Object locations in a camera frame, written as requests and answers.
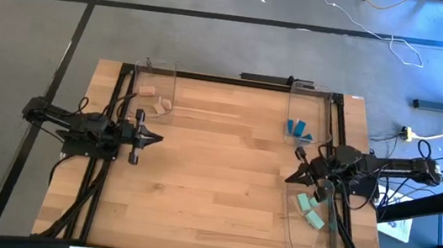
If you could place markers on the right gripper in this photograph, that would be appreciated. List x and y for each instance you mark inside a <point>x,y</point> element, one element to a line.
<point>317,171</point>

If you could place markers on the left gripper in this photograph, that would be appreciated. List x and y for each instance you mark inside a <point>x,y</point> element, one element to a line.
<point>137,137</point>

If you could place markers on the thin mint green block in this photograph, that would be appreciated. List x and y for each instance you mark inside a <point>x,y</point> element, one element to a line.
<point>314,202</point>

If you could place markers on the natural wood arch block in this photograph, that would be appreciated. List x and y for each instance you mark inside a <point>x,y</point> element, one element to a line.
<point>167,104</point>

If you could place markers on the blue arch block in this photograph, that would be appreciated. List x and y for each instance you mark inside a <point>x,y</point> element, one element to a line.
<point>308,137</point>

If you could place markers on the tan cardboard block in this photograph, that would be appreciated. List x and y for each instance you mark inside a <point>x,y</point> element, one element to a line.
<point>146,91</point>

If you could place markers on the long blue block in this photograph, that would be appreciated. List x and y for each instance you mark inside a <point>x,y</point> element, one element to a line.
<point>299,128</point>

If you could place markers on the small blue block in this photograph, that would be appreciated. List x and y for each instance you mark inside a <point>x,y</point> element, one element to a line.
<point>290,126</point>

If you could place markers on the clear plastic bin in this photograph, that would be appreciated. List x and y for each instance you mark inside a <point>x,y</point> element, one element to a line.
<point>308,245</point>
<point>310,105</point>
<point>155,78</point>

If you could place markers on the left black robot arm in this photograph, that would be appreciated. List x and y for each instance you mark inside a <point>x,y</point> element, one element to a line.
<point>85,126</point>

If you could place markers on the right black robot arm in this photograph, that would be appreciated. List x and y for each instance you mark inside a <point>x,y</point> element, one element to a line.
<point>390,166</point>

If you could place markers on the black bar device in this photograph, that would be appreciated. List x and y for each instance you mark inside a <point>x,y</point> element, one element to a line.
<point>265,78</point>

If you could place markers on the black metal foot bar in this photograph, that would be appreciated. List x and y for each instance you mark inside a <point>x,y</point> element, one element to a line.
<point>435,106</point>

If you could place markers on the black aluminium table frame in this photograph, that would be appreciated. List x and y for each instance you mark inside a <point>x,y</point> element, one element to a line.
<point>231,80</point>

